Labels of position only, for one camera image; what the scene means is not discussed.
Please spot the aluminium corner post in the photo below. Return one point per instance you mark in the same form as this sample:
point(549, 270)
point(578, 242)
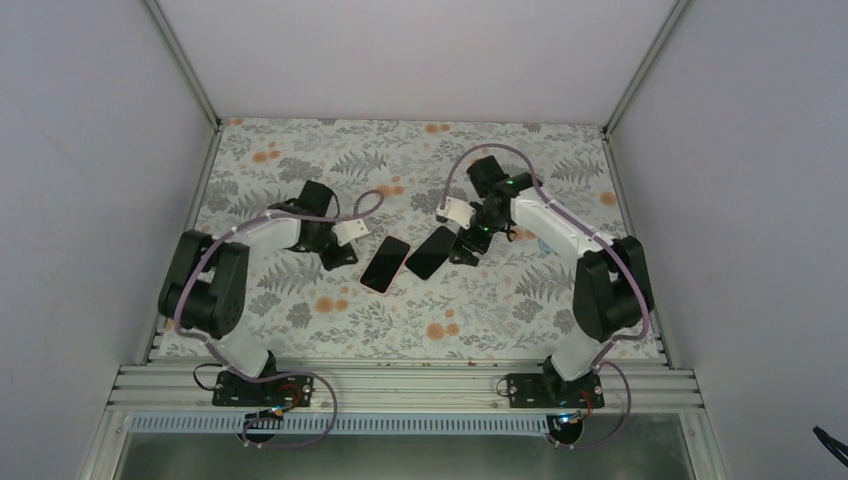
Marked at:
point(657, 45)
point(174, 47)

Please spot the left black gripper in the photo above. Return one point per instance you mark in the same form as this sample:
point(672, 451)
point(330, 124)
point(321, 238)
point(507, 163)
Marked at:
point(339, 258)

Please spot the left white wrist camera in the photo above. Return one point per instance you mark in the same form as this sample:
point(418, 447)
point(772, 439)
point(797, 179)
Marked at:
point(349, 231)

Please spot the light blue phone case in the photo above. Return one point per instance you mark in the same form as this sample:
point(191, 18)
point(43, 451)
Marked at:
point(545, 248)

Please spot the right aluminium corner post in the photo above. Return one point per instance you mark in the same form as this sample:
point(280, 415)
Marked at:
point(657, 45)

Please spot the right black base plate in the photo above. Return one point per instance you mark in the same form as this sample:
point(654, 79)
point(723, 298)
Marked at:
point(540, 390)

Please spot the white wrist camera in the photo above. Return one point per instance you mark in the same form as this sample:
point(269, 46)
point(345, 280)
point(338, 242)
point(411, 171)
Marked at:
point(457, 211)
point(349, 231)

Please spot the black object at edge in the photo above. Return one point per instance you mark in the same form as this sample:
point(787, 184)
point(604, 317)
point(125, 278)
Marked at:
point(834, 446)

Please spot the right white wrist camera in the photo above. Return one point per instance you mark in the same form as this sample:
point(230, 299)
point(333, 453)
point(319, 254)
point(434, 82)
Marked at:
point(457, 211)

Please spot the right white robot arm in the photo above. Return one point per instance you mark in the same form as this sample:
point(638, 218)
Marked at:
point(611, 293)

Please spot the aluminium rail frame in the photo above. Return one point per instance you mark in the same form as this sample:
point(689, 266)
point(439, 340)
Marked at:
point(401, 397)

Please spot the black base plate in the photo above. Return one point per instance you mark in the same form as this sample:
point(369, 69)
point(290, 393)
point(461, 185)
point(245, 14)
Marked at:
point(540, 390)
point(288, 392)

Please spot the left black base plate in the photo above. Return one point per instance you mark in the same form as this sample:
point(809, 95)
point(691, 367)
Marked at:
point(288, 392)

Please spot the left aluminium corner post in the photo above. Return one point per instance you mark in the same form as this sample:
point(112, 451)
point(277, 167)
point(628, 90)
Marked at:
point(174, 47)

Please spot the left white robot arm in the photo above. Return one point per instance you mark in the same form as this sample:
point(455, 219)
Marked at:
point(204, 291)

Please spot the floral patterned table mat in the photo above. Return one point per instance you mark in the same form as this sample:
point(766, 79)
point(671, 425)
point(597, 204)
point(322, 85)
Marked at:
point(516, 304)

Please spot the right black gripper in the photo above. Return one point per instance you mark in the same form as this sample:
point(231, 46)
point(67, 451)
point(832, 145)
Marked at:
point(481, 246)

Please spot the phone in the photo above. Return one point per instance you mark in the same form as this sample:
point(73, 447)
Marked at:
point(431, 254)
point(385, 264)

